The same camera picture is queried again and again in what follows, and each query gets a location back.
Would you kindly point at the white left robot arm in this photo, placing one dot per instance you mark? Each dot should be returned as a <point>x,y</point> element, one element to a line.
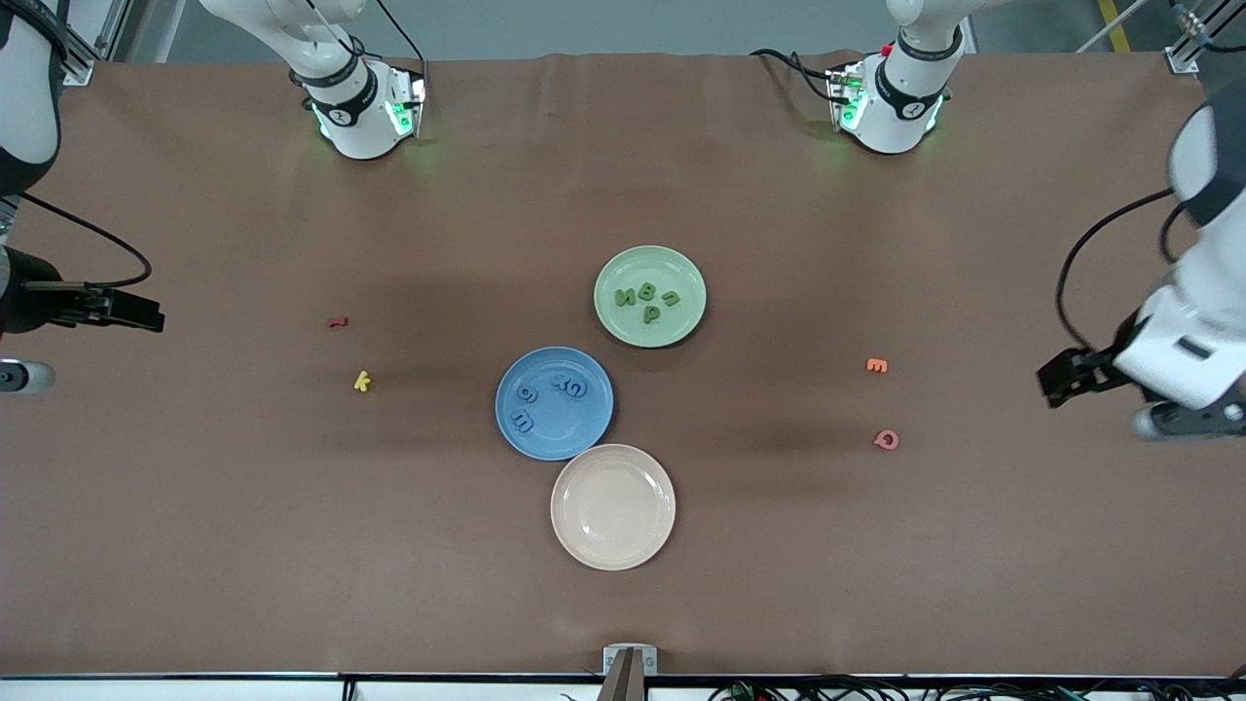
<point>900,107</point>

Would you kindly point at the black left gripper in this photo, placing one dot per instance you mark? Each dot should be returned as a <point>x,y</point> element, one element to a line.
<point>1094,364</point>

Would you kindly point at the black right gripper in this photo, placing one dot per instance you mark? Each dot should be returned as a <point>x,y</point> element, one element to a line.
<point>21,310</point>

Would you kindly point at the beige plate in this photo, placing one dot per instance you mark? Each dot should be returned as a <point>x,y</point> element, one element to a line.
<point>613,506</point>

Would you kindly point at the yellow foam letter k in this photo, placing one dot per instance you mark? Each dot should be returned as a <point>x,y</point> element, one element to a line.
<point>361,382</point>

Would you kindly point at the pink foam letter Q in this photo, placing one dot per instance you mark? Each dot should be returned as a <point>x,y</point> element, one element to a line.
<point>878,440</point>

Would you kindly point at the white table edge rail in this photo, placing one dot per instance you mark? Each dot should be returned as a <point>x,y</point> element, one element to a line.
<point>195,691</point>

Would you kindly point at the aluminium frame profile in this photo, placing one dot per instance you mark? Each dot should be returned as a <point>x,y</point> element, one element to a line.
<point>1192,49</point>
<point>83,63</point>

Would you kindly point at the grey metal camera bracket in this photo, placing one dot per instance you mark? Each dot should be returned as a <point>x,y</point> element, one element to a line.
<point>613,662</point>

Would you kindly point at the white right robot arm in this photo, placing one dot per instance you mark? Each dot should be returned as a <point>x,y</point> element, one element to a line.
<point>350,107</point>

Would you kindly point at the brown table cover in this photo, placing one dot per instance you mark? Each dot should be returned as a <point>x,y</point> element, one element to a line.
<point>195,545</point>

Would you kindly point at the blue plate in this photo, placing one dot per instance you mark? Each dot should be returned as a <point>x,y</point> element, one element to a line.
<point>565,433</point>

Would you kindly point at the light green plate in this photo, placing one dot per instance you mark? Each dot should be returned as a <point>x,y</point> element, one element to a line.
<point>672,326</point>

